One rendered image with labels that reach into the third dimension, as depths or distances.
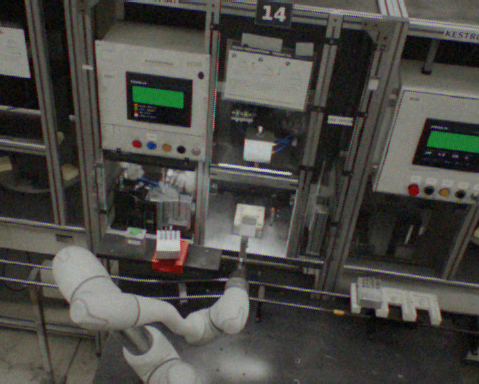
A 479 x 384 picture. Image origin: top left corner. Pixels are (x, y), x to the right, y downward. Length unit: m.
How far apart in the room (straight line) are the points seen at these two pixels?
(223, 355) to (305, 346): 0.36
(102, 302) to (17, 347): 1.88
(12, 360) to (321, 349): 1.70
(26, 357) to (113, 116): 1.62
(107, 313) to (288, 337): 1.15
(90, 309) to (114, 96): 0.94
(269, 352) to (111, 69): 1.32
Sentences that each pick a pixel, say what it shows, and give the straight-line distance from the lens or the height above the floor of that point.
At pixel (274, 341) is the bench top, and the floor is 0.68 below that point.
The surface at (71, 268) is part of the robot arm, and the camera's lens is 1.83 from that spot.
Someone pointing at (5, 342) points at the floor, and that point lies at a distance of 3.61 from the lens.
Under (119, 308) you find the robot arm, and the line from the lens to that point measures 1.75.
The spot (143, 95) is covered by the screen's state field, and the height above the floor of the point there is 1.65.
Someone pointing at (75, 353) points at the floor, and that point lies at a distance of 3.49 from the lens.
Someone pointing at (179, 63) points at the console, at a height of 1.79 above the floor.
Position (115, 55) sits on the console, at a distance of 2.27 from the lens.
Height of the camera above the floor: 2.73
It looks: 37 degrees down
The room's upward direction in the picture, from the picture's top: 6 degrees clockwise
